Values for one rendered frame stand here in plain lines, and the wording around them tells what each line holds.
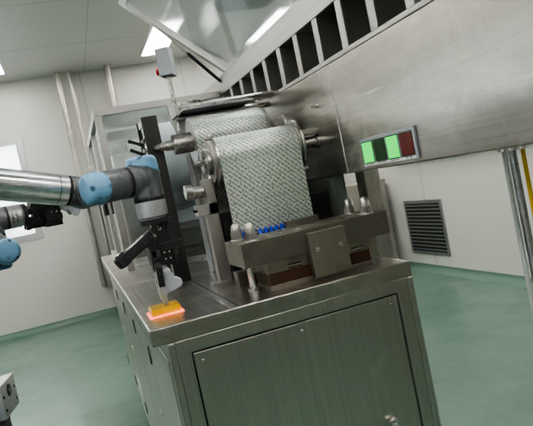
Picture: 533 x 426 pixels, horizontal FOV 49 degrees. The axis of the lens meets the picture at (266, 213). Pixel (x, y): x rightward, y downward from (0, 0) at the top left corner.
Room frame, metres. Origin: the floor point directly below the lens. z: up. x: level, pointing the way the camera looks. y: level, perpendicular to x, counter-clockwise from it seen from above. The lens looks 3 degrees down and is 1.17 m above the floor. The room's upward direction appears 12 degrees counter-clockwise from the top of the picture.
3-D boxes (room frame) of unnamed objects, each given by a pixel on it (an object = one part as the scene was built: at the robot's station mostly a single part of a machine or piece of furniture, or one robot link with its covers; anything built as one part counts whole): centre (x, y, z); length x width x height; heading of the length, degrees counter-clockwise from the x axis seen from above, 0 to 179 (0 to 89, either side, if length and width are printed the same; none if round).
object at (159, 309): (1.44, 0.29, 0.91); 0.07 x 0.07 x 0.02; 18
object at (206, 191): (1.68, 0.17, 1.05); 0.06 x 0.05 x 0.31; 108
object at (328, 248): (1.46, -0.13, 0.96); 0.10 x 0.03 x 0.11; 108
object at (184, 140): (1.89, 0.22, 1.33); 0.06 x 0.06 x 0.06; 18
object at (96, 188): (1.39, 0.36, 1.23); 0.11 x 0.11 x 0.08; 39
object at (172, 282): (1.43, 0.26, 0.97); 0.06 x 0.03 x 0.09; 108
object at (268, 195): (1.64, -0.02, 1.12); 0.23 x 0.01 x 0.18; 108
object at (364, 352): (2.57, 0.35, 0.43); 2.52 x 0.64 x 0.86; 18
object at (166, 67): (2.20, 0.26, 1.66); 0.07 x 0.07 x 0.10; 83
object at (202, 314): (2.57, 0.37, 0.88); 2.52 x 0.66 x 0.04; 18
